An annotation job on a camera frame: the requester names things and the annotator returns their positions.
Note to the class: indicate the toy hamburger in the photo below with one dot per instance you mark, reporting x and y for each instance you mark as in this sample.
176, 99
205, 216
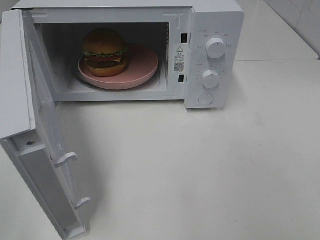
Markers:
104, 52

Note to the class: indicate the round white door button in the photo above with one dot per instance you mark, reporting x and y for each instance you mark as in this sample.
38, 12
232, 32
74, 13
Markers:
206, 99

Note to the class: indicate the lower white dial knob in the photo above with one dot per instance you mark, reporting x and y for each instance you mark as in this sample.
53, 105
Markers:
210, 79

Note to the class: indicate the white microwave oven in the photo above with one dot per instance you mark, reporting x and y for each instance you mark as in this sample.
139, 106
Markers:
155, 24

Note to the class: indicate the glass microwave turntable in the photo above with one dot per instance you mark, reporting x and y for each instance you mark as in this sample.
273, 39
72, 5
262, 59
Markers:
155, 81

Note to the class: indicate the white warning label sticker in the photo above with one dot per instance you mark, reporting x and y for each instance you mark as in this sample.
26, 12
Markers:
179, 58

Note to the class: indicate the white dial knob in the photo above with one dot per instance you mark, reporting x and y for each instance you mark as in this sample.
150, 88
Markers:
210, 79
215, 47

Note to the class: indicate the pink round plate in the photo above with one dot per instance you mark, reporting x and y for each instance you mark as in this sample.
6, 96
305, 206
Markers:
138, 53

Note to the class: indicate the upper white dial knob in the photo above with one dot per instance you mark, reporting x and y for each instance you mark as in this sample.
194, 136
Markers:
215, 47

